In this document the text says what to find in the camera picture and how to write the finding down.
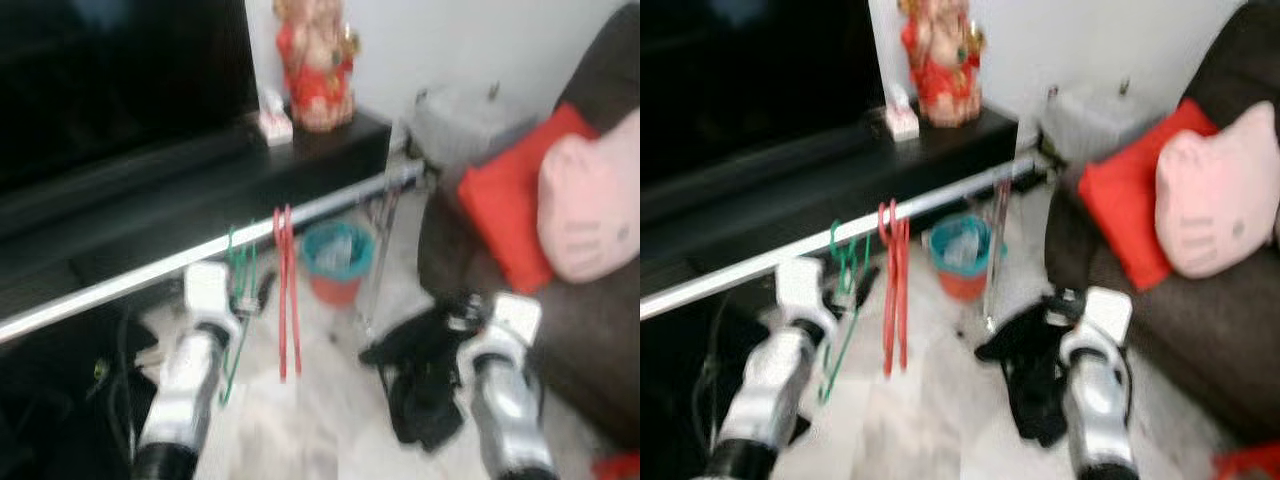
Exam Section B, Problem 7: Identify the red bin teal liner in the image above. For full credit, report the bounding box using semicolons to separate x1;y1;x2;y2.
300;220;376;308
928;213;1004;301

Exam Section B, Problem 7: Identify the side table white lace cloth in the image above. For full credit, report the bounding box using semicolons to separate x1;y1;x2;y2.
1040;78;1166;166
410;82;541;171

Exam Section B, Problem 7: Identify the red plastic hanger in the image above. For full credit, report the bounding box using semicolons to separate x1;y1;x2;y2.
877;198;913;379
272;203;304;383

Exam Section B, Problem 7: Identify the black soundbar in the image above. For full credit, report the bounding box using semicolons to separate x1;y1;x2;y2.
640;120;891;226
0;125;269;241

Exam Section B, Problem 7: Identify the black shirt green logo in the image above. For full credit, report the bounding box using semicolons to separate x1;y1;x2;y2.
358;295;481;453
975;292;1076;448

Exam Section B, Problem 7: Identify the pink cat face pillow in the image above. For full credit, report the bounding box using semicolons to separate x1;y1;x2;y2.
538;110;641;286
1155;100;1280;281

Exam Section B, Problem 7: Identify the dark brown sofa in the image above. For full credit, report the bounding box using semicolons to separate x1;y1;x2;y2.
1043;0;1280;446
415;0;641;451

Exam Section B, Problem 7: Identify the red gold figurine statue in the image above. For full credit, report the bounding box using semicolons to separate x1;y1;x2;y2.
272;0;361;134
897;0;986;129

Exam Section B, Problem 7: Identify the black TV console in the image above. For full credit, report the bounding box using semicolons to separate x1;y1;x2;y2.
0;105;393;480
640;100;1021;480

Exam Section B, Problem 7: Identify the red plastic stool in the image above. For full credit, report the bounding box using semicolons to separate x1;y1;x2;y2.
590;450;641;480
1212;442;1280;480

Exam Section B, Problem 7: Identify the small white pink box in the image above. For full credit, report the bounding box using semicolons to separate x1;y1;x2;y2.
885;82;921;141
258;88;294;147

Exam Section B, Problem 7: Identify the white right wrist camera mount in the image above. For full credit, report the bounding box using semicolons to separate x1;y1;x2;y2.
1080;285;1134;346
487;292;543;351

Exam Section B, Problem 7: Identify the green plastic hanger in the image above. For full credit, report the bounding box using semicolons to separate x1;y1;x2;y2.
218;222;263;406
818;220;873;406

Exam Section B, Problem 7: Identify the red cushion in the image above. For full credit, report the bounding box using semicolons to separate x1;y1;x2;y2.
1078;98;1221;291
458;102;601;296

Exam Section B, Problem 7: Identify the black flat television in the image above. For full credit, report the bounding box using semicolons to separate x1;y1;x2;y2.
0;0;259;196
640;0;881;186

